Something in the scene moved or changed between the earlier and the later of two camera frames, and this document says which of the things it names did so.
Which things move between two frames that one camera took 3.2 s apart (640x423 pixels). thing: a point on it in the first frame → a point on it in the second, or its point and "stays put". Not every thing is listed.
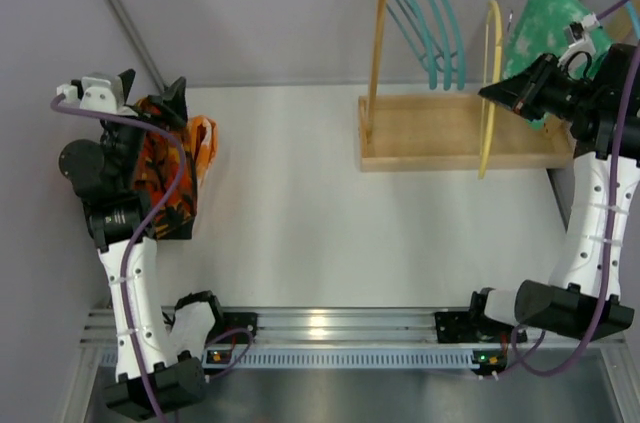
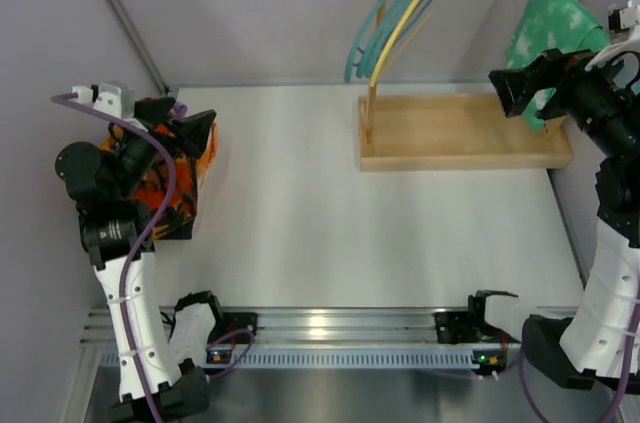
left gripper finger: (172, 102) → (192, 131)
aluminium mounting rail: (353, 327) stays put
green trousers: (539, 29) stays put
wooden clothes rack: (419, 132) stays put
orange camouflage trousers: (156, 162) stays put
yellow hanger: (484, 159) → (400, 20)
